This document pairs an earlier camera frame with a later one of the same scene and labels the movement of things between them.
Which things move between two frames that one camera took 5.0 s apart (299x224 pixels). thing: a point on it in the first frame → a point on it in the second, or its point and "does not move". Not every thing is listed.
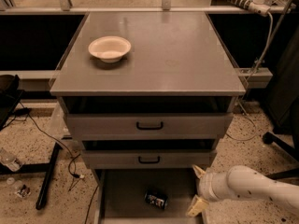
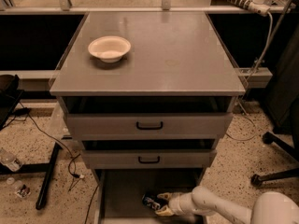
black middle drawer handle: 149,161 does not move
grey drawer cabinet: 149,94 does not move
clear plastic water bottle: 9,161 does not move
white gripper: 206,185 → 177,204
